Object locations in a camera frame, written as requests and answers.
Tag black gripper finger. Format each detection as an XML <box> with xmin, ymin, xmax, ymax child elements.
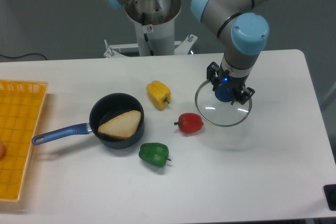
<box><xmin>230</xmin><ymin>86</ymin><xmax>255</xmax><ymax>105</ymax></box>
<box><xmin>206</xmin><ymin>61</ymin><xmax>219</xmax><ymax>91</ymax></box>

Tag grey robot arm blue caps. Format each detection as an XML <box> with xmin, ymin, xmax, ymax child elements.
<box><xmin>105</xmin><ymin>0</ymin><xmax>269</xmax><ymax>104</ymax></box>

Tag green bell pepper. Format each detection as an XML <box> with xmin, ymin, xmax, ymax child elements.
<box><xmin>139</xmin><ymin>143</ymin><xmax>171</xmax><ymax>168</ymax></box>

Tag yellow woven basket tray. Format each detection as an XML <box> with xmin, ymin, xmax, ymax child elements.
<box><xmin>1</xmin><ymin>80</ymin><xmax>48</xmax><ymax>202</ymax></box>

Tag dark pot blue handle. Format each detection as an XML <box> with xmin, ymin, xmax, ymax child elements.
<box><xmin>32</xmin><ymin>93</ymin><xmax>144</xmax><ymax>149</ymax></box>

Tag glass pot lid blue knob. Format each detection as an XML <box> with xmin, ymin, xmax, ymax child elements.
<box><xmin>195</xmin><ymin>80</ymin><xmax>252</xmax><ymax>127</ymax></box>

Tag toast bread slice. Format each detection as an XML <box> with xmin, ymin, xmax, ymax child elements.
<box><xmin>98</xmin><ymin>110</ymin><xmax>141</xmax><ymax>139</ymax></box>

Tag black floor cable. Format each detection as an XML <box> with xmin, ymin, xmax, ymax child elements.
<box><xmin>0</xmin><ymin>52</ymin><xmax>48</xmax><ymax>60</ymax></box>

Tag red bell pepper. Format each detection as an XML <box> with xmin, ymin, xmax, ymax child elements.
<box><xmin>174</xmin><ymin>113</ymin><xmax>204</xmax><ymax>134</ymax></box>

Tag black table corner device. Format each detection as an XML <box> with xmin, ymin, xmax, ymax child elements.
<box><xmin>323</xmin><ymin>184</ymin><xmax>336</xmax><ymax>211</ymax></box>

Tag orange object in basket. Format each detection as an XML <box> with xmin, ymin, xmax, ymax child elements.
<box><xmin>0</xmin><ymin>141</ymin><xmax>6</xmax><ymax>159</ymax></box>

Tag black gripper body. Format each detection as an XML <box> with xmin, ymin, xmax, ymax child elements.
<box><xmin>217</xmin><ymin>66</ymin><xmax>248</xmax><ymax>95</ymax></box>

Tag yellow bell pepper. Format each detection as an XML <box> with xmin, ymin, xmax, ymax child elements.
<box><xmin>146</xmin><ymin>80</ymin><xmax>171</xmax><ymax>110</ymax></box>

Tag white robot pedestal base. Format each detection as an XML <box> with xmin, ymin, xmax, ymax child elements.
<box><xmin>104</xmin><ymin>0</ymin><xmax>198</xmax><ymax>58</ymax></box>

